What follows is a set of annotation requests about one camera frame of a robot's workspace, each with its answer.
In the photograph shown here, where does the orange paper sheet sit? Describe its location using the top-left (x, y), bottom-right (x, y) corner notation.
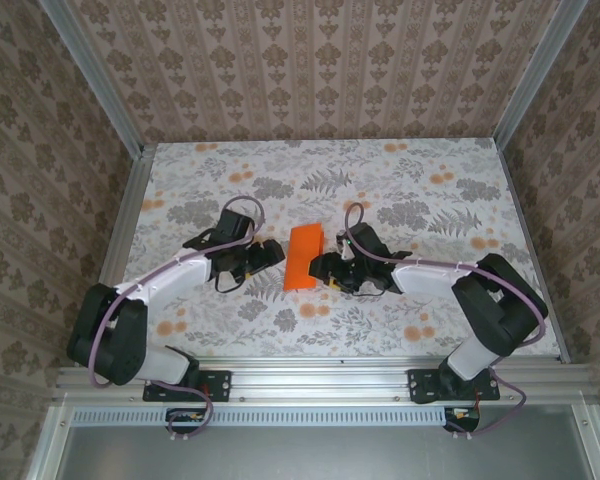
top-left (282, 223), bottom-right (326, 292)

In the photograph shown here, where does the white slotted cable duct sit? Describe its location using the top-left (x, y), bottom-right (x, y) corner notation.
top-left (71, 404), bottom-right (476, 427)

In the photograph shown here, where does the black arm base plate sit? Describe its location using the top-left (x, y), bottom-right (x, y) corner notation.
top-left (142, 368), bottom-right (232, 404)
top-left (407, 368), bottom-right (501, 405)

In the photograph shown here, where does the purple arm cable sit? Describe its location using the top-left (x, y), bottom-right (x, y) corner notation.
top-left (343, 201), bottom-right (549, 442)
top-left (87, 195), bottom-right (267, 444)

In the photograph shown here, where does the black connector board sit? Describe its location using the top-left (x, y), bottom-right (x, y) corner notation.
top-left (442, 405), bottom-right (481, 434)
top-left (165, 407), bottom-right (212, 435)

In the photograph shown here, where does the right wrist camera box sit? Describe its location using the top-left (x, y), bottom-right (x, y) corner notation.
top-left (347, 223), bottom-right (386, 256)

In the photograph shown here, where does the aluminium front beam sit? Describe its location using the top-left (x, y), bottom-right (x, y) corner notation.
top-left (52, 357), bottom-right (600, 404)

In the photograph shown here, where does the aluminium side rail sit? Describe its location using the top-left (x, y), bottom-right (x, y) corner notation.
top-left (74, 144), bottom-right (156, 366)
top-left (493, 137), bottom-right (576, 365)

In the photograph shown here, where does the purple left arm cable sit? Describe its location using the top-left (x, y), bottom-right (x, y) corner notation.
top-left (87, 195), bottom-right (267, 444)

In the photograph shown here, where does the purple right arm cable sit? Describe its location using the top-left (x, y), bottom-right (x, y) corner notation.
top-left (343, 201), bottom-right (549, 442)

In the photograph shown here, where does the aluminium corner post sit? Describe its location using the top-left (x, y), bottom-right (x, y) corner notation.
top-left (39, 0), bottom-right (146, 159)
top-left (493, 0), bottom-right (581, 149)

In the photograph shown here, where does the aluminium lower frame rail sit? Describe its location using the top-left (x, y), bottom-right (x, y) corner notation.
top-left (572, 399), bottom-right (600, 480)
top-left (24, 394), bottom-right (74, 480)

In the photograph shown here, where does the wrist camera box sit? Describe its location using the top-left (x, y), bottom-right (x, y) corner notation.
top-left (214, 207), bottom-right (254, 241)
top-left (347, 223), bottom-right (386, 256)

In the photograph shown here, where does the floral printed tablecloth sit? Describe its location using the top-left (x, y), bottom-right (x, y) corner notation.
top-left (102, 139), bottom-right (564, 359)

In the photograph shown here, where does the grey metal sheet panel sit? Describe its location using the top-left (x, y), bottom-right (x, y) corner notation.
top-left (53, 422), bottom-right (595, 480)

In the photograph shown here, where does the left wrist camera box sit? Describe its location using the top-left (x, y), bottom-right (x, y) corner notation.
top-left (214, 207), bottom-right (254, 241)

